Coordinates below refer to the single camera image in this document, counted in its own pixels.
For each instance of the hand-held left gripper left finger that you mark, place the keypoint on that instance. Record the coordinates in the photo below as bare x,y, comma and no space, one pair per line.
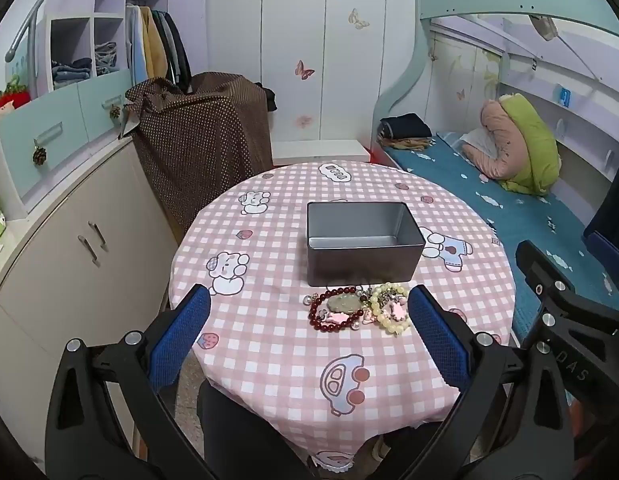
182,330

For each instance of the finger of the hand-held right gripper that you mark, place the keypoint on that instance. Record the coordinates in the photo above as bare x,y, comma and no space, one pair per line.
609,255
539,272

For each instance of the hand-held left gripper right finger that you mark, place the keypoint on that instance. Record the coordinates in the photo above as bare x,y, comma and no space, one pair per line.
437,335

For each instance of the grey metal tin box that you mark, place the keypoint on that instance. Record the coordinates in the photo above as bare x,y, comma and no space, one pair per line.
364,265

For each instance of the pale green jade pendant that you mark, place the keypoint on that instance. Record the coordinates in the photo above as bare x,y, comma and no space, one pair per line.
339,304

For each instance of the dark blue garment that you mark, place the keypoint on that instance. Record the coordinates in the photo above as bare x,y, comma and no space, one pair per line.
612,200

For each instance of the teal printed mattress sheet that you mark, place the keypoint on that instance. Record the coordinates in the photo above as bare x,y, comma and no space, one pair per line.
489,195

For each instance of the pink checked tablecloth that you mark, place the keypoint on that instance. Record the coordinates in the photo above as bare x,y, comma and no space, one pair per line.
269,260

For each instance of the dark cloth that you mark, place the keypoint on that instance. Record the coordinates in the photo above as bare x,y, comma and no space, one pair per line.
239,435

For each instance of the green quilt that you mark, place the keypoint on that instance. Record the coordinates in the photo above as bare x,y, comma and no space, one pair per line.
532,145

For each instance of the white low cabinet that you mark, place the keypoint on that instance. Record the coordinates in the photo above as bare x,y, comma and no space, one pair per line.
64,270

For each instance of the pink pillow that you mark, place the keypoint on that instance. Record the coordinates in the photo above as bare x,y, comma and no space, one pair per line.
499,140

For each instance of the white cloth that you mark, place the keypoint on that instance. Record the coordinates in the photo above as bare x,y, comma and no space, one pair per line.
477,141

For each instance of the blue card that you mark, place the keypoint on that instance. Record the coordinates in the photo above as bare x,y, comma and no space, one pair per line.
565,96

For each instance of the brown dotted cloth cover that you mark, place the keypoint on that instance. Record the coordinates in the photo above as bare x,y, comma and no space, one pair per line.
199,150

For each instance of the folded tan cloth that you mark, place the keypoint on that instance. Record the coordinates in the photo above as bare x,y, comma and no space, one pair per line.
409,144

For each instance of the folded dark clothes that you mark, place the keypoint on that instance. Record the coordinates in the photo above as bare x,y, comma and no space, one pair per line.
404,125

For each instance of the white low platform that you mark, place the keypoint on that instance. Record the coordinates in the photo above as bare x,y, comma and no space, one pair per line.
319,151

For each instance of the pine cone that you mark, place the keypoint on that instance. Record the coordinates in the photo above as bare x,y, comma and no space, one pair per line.
39,155
115,111

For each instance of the beige hanging pouch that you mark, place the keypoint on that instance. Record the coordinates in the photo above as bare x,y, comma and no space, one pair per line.
544,27

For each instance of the pale pink butterfly sticker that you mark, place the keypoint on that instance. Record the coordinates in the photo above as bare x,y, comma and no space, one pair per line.
303,121

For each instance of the teal drawer unit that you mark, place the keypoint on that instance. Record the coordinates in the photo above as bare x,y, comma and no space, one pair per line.
59,115

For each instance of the black cloth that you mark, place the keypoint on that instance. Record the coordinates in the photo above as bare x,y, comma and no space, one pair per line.
269,97

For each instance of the dark hanging jackets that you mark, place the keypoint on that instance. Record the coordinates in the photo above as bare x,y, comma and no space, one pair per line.
177,50

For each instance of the folded jeans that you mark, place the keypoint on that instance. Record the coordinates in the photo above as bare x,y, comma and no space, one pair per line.
69,70
107,57

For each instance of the yellow hanging garment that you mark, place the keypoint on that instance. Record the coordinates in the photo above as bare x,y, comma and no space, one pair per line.
154,45

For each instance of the light blue hanging shirt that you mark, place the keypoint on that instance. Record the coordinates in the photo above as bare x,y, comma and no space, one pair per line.
134,45

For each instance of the red strawberry plush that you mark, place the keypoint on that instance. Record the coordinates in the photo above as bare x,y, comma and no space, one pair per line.
12,95

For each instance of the beige butterfly sticker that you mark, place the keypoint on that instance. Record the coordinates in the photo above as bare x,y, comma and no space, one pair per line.
358,19

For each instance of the grey metal handrail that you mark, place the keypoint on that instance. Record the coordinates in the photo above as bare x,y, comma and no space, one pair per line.
24,35

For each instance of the white wardrobe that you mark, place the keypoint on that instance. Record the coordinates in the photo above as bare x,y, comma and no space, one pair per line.
289,10

